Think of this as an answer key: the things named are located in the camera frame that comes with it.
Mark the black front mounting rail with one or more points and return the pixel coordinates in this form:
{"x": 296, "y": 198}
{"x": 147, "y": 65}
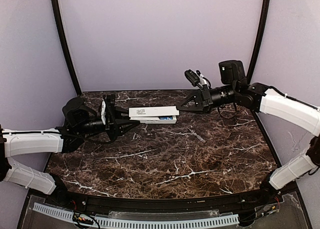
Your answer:
{"x": 238, "y": 203}

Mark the white remote battery cover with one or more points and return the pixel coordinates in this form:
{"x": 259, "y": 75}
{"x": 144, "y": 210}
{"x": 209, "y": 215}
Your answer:
{"x": 153, "y": 111}

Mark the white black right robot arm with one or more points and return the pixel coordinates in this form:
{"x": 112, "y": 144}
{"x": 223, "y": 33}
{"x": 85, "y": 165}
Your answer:
{"x": 259, "y": 98}

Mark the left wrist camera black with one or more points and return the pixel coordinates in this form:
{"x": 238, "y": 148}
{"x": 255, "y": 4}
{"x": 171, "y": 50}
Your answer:
{"x": 103, "y": 112}

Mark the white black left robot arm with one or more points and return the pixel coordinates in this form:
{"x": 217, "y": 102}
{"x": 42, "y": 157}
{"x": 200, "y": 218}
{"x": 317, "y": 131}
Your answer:
{"x": 80, "y": 125}

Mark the white remote control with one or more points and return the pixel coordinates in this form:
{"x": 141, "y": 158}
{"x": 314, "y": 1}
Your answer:
{"x": 153, "y": 120}

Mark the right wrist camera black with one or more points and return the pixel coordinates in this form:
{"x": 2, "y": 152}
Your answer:
{"x": 197, "y": 79}

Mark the black right corner post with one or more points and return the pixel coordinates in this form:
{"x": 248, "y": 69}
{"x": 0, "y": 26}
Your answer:
{"x": 258, "y": 39}

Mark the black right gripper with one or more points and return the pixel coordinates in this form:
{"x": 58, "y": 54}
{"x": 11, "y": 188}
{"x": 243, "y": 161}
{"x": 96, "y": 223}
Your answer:
{"x": 206, "y": 99}

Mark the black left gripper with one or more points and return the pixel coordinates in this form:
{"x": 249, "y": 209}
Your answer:
{"x": 111, "y": 121}

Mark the black corner frame post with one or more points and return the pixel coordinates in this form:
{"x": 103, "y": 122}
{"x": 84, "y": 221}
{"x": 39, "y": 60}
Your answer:
{"x": 64, "y": 46}

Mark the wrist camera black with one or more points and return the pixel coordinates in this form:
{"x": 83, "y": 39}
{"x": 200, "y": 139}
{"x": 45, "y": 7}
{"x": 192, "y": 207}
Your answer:
{"x": 197, "y": 79}
{"x": 103, "y": 112}

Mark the clear handled tester screwdriver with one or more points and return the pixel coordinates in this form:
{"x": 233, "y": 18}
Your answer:
{"x": 197, "y": 135}

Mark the blue battery in remote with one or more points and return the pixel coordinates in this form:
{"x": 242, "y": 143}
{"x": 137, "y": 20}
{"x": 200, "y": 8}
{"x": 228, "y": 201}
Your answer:
{"x": 168, "y": 118}

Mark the white slotted cable duct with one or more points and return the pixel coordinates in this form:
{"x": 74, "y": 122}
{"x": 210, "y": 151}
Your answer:
{"x": 139, "y": 220}

